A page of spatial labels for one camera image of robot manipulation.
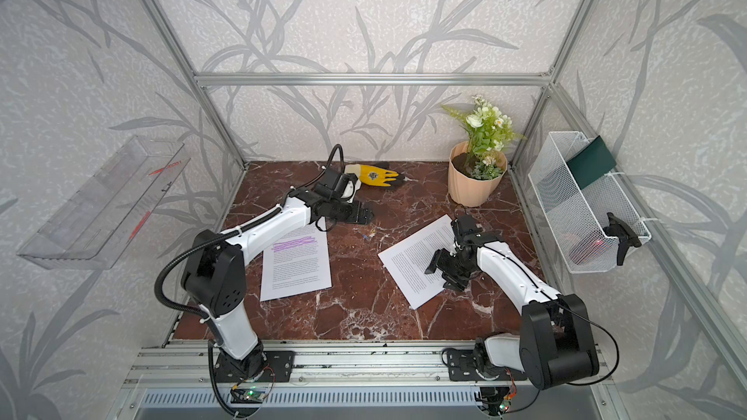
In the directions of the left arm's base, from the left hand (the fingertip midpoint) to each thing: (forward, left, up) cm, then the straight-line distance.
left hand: (363, 214), depth 89 cm
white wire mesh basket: (-4, -63, +5) cm, 64 cm away
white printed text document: (-9, -14, -13) cm, 22 cm away
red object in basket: (-21, -52, +17) cm, 59 cm away
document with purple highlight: (-10, +21, -13) cm, 27 cm away
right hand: (-16, -21, -6) cm, 27 cm away
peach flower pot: (+13, -35, -5) cm, 38 cm away
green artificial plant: (+20, -38, +17) cm, 46 cm away
